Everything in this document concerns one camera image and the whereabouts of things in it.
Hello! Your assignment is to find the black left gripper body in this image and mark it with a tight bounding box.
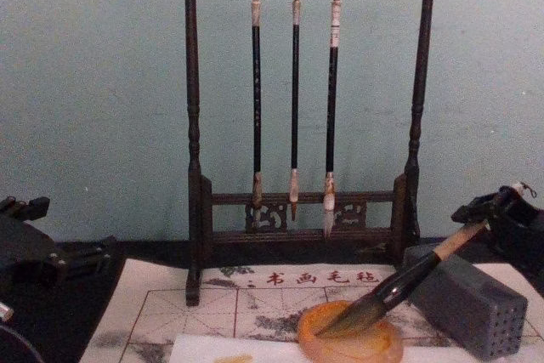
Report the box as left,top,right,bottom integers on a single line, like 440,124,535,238
0,212,69,286

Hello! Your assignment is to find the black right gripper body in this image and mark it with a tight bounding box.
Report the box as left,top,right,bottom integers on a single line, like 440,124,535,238
488,190,544,273

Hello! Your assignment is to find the large brush with tan handle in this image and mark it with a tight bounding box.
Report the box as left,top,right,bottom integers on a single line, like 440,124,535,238
314,182,533,336

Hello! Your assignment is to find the black table cloth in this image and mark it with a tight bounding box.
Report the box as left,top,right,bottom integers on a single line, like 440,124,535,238
0,238,544,363

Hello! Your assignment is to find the dark grey block with holes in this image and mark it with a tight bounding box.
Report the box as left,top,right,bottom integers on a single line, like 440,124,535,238
401,243,530,352

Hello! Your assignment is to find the white felt mat with grid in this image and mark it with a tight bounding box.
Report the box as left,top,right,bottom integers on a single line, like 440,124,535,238
79,257,544,363

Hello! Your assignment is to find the orange round ink dish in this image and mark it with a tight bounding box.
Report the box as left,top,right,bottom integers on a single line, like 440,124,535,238
295,299,405,363

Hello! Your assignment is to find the white paper sheet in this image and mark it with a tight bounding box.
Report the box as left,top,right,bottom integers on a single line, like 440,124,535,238
167,332,544,363

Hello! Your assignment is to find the dark wooden brush rack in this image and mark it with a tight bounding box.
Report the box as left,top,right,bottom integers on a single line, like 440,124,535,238
144,0,479,308

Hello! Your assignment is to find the hanging brush with white tip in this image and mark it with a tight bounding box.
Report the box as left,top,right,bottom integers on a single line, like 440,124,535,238
322,0,343,240

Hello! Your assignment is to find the thin hanging brush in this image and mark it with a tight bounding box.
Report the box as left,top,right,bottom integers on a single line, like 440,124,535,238
289,0,304,224

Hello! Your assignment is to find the hanging brush with brown tip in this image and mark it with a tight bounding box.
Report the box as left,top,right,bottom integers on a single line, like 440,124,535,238
249,0,266,235

